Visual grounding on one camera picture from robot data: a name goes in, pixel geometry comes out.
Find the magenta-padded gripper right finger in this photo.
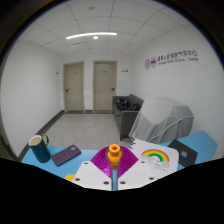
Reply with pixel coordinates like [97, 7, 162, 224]
[116, 147, 159, 192]

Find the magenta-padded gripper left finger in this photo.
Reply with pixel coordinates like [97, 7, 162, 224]
[70, 146, 115, 192]

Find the orange charger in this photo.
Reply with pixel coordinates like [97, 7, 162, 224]
[107, 143, 122, 172]

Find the yellow power strip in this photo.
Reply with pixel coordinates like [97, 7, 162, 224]
[64, 173, 76, 182]

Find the white rainbow-print mouse pad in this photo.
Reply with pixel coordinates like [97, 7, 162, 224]
[128, 138, 180, 179]

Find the purple smartphone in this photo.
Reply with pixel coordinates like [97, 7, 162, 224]
[50, 144, 82, 167]

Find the dark grey sofa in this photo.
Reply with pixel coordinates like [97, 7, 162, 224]
[112, 93, 145, 142]

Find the dark green mug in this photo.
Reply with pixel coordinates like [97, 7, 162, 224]
[28, 133, 52, 164]

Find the grey cloth-covered furniture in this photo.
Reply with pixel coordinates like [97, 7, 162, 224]
[128, 96, 195, 145]

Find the narrow beige door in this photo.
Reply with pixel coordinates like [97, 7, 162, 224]
[62, 62, 85, 113]

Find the wide beige door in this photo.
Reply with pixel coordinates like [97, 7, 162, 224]
[92, 60, 118, 113]

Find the long curved ceiling light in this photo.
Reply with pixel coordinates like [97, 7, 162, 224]
[65, 31, 118, 41]

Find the wall sign lettering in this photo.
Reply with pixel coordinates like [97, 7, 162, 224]
[144, 49, 199, 70]

